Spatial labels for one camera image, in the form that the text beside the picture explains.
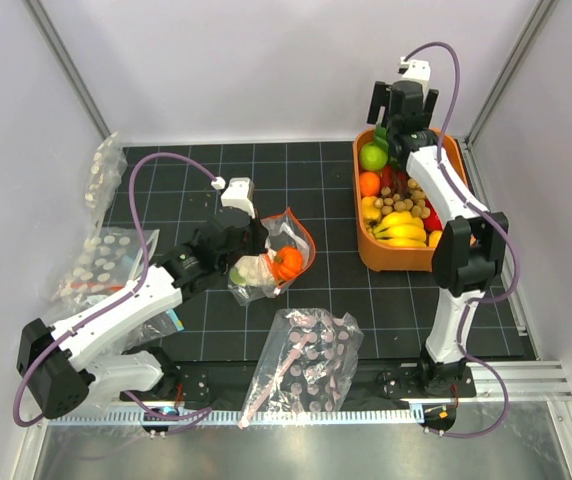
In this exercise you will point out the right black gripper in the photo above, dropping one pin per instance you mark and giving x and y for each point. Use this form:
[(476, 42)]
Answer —
[(379, 99)]

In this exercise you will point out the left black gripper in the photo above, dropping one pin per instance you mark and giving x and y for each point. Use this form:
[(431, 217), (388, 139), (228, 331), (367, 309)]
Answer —
[(260, 233)]

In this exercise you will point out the white cauliflower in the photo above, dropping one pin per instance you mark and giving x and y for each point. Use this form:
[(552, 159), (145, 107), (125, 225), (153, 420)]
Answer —
[(252, 271)]

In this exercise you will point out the green bell pepper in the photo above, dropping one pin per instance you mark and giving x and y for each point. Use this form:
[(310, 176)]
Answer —
[(380, 137)]

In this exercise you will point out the clear bag orange zipper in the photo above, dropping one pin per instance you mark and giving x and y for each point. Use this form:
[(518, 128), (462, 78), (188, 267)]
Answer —
[(283, 230)]

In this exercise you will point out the orange pumpkin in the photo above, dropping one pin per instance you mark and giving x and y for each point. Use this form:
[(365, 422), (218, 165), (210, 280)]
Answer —
[(287, 263)]

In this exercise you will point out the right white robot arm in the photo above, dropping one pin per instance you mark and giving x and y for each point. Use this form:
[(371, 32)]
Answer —
[(471, 251)]

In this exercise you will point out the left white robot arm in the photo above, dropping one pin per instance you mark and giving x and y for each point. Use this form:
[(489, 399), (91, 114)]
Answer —
[(62, 365)]

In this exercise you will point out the clear bag white dots flat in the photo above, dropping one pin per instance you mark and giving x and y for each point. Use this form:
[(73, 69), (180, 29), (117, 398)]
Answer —
[(107, 262)]

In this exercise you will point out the clear bag white dots upright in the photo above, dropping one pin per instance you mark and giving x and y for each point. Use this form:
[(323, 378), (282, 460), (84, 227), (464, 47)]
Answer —
[(105, 176)]

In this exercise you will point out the clear bag pink dots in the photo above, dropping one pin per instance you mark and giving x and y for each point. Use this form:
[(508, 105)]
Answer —
[(306, 366)]

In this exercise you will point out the black grid mat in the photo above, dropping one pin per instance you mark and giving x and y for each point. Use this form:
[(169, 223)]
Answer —
[(394, 310)]

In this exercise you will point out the green apple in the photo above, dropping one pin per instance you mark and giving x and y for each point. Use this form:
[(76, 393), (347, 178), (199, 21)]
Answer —
[(372, 157)]

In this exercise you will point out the orange tangerine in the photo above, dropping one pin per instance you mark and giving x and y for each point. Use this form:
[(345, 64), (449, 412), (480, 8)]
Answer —
[(369, 183)]

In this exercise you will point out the brown longan cluster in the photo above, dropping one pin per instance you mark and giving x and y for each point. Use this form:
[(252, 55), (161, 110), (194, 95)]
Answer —
[(403, 197)]

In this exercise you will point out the yellow lemon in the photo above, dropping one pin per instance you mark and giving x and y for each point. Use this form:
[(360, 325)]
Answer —
[(371, 209)]

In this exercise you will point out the red pomegranate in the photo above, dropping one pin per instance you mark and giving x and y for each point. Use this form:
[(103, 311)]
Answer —
[(432, 221)]

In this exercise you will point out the orange plastic basket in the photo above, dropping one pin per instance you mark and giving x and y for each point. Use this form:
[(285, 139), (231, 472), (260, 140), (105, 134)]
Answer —
[(376, 255)]

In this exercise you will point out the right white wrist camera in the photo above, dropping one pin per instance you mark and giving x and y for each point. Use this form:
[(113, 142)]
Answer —
[(418, 71)]

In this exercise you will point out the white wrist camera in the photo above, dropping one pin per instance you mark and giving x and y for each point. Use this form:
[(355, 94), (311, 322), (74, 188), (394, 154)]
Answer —
[(238, 194), (418, 71)]

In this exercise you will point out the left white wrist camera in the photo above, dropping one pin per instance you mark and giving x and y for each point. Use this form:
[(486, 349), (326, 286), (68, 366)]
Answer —
[(238, 194)]

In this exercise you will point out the aluminium cable rail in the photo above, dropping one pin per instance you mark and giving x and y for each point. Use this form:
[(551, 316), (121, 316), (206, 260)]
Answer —
[(130, 415)]

